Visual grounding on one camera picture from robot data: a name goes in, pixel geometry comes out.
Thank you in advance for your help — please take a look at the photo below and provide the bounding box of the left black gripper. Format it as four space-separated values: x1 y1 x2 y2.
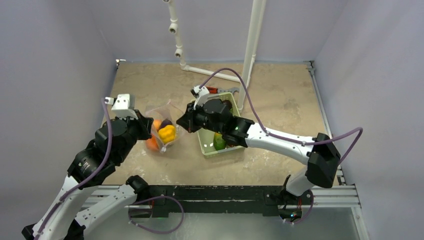
116 108 154 163

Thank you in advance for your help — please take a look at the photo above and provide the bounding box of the clear zip top bag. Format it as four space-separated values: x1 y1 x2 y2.
145 100 186 153

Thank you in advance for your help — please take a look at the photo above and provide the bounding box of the yellow toy bell pepper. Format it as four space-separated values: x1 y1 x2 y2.
158 125 177 144

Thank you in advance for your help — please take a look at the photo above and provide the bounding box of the light green plastic basket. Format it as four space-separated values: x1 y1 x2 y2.
196 92 245 158

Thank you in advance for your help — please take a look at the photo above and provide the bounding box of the orange toy pumpkin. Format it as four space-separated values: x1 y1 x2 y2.
145 136 160 152

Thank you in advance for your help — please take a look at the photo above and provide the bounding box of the pink toy peach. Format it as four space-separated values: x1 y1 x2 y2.
153 119 162 131

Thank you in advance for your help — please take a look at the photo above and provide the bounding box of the green orange toy mango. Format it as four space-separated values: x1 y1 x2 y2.
213 133 227 151

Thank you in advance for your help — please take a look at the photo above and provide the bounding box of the purple toy eggplant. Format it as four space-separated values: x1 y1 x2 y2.
159 118 173 129

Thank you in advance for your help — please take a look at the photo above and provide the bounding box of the dark purple toy tomato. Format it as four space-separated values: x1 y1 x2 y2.
223 100 233 110

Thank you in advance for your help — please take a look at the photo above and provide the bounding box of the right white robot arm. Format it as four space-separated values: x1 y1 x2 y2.
176 98 341 204

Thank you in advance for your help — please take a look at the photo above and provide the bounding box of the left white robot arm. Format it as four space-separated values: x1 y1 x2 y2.
21 110 154 240

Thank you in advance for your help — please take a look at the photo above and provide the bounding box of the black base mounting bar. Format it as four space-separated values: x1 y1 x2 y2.
125 175 313 222

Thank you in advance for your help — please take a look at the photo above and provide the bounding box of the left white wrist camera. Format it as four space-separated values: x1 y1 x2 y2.
104 93 139 120

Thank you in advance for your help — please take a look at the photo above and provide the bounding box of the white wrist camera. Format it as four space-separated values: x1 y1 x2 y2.
190 85 210 110
104 93 139 120

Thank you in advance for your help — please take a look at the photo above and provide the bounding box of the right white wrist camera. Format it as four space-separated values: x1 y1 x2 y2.
190 85 210 110

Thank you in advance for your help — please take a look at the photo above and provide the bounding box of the red handled adjustable wrench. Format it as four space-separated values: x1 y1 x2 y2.
206 86 240 94

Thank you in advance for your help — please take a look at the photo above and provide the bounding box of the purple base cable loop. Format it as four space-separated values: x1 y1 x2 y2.
127 196 185 235

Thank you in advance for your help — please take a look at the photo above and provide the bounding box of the white pvc pipe frame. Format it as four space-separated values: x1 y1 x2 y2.
161 0 268 110

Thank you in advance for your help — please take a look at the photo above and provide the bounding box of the aluminium rail frame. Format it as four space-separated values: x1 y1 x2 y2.
304 60 370 240

